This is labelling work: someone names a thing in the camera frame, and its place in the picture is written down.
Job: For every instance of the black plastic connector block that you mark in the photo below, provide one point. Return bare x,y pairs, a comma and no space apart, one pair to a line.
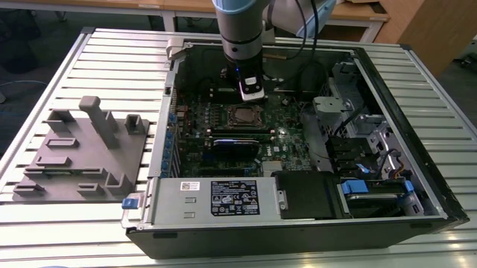
346,152

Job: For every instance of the wooden cabinet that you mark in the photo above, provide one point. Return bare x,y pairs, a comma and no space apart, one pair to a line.
427,28

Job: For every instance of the silver heatsink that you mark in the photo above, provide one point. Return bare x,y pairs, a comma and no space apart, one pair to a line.
271,169

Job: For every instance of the silver disk bay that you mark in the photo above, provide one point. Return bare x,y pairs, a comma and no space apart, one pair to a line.
383,131

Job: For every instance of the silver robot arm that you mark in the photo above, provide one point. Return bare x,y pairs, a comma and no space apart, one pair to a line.
240,33

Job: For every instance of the black PC case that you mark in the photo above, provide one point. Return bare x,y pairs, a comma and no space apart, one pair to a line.
260,243

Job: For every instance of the silver steel bracket plate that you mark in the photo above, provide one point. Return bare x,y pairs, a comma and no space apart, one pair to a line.
328,107

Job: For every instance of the black RAM slot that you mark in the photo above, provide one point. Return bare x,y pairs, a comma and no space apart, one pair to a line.
242,133
242,130

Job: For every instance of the silver CPU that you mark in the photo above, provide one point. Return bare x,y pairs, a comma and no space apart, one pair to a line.
246,115

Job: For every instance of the grey metal drive cage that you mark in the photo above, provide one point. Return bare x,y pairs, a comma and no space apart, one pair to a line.
342,81

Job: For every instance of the black wheeled chair base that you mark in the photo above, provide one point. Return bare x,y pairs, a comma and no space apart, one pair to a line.
470,60

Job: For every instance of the wooden desk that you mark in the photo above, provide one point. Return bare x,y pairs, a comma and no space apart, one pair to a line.
73,2
357,12

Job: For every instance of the silver power supply unit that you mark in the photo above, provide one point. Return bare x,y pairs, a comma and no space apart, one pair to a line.
171,201

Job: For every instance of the black office chair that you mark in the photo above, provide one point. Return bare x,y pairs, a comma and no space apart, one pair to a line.
19,42

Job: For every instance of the green RAM stick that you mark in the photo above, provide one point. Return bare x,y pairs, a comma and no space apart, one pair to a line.
63,172

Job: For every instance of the grey parts rack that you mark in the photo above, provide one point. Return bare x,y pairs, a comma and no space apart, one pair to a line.
85,167

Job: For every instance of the hard disk in blue carrier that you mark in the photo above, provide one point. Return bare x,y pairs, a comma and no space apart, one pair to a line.
354,186

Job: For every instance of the blue latch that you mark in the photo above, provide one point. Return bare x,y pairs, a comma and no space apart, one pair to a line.
129,203

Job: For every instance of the black plastic shroud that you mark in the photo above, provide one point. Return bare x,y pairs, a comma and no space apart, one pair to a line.
304,195

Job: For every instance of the green motherboard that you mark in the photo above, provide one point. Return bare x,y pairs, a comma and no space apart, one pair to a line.
294,145

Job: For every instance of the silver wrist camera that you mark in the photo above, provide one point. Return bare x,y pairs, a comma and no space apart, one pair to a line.
252,95

